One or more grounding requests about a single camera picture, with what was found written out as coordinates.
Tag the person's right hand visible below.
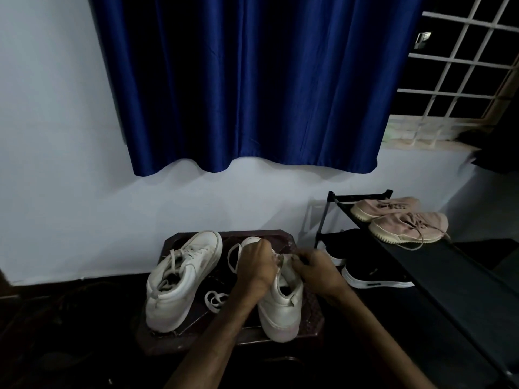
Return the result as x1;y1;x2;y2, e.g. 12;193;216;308
291;249;351;306

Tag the person's left hand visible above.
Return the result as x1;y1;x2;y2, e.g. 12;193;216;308
233;238;281;298

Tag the person's right forearm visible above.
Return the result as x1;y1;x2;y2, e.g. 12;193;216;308
328;291;437;389

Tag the person's left forearm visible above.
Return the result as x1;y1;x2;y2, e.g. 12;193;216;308
164;287;264;389

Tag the black sneaker white sole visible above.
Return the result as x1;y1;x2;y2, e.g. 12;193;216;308
318;240;349;267
341;263;415;290

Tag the dark brown plastic stool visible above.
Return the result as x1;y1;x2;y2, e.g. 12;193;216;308
136;229;326;356

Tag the pink sneaker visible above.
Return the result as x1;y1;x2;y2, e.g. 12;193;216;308
368;211;451;252
350;197;421;223

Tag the black shoe rack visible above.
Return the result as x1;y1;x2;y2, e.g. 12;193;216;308
314;189;519;387

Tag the blue curtain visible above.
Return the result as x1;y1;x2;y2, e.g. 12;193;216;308
87;0;424;178
458;97;519;175

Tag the white window grille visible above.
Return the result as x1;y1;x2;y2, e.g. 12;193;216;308
382;0;519;150

